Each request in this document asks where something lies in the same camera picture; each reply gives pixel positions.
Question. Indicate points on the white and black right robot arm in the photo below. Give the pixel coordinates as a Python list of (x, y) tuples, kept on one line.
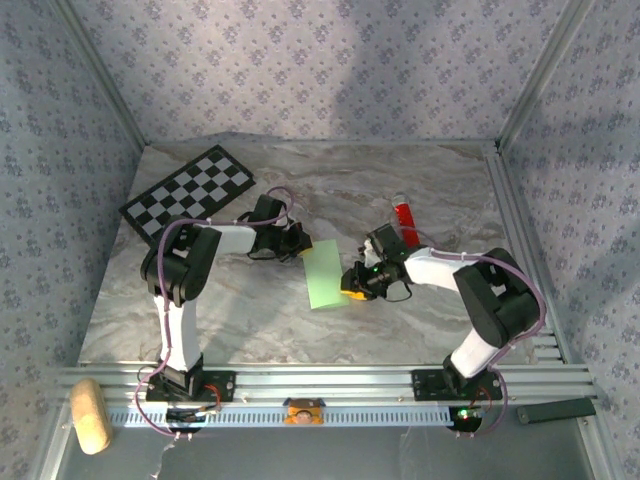
[(435, 272)]

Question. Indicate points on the flat black bar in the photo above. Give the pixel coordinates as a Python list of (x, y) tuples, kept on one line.
[(555, 411)]

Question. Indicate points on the black and white checkerboard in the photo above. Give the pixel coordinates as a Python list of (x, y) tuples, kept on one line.
[(190, 195)]

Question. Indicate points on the long aluminium mounting rail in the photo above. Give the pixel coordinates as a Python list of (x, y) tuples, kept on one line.
[(325, 382)]

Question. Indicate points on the tan cork block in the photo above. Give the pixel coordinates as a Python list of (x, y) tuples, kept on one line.
[(90, 415)]

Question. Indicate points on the aluminium frame post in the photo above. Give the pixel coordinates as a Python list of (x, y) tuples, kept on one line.
[(104, 75), (542, 75)]

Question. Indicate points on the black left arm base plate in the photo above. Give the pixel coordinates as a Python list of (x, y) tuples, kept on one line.
[(225, 385)]

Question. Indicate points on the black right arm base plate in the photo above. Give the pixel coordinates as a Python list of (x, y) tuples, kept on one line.
[(425, 385)]

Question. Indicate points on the orange cartoon figure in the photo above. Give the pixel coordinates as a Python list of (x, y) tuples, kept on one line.
[(303, 414)]

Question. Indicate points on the red glitter tube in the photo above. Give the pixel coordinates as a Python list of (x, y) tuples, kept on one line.
[(405, 217)]

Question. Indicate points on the light green paper sheet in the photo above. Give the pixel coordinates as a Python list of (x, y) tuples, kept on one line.
[(322, 275)]

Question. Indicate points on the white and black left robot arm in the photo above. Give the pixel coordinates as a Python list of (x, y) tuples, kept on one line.
[(177, 330)]

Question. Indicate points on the aluminium side rail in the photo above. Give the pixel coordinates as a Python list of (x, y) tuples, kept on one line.
[(507, 200)]

